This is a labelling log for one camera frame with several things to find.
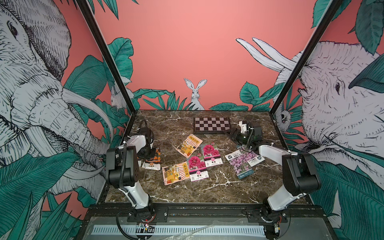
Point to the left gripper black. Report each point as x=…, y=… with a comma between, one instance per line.
x=151, y=155

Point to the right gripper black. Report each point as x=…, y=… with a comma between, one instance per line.
x=235, y=130

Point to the purple flower seed packet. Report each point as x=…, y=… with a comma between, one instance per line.
x=241, y=167
x=251, y=157

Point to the sunflower shop seed packet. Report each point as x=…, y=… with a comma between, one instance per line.
x=175, y=173
x=189, y=145

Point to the purple flower seed packet front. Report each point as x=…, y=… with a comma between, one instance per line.
x=241, y=167

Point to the pink flower seed packet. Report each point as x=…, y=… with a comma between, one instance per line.
x=197, y=169
x=211, y=155

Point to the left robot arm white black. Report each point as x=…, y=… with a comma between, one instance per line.
x=122, y=168

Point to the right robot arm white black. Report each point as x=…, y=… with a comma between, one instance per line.
x=299, y=173

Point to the checkered chess board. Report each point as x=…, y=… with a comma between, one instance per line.
x=211, y=125

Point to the white slotted vent strip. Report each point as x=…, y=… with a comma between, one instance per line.
x=163, y=230

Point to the clear plastic wrap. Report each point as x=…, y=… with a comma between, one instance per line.
x=189, y=235

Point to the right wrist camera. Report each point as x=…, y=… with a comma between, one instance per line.
x=243, y=126

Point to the black front mounting rail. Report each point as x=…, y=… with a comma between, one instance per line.
x=164, y=212

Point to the right black frame post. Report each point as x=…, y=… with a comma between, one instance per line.
x=325, y=20

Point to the black frame post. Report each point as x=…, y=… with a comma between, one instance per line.
x=325, y=20
x=97, y=34

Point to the left black frame post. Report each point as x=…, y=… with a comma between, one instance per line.
x=97, y=34

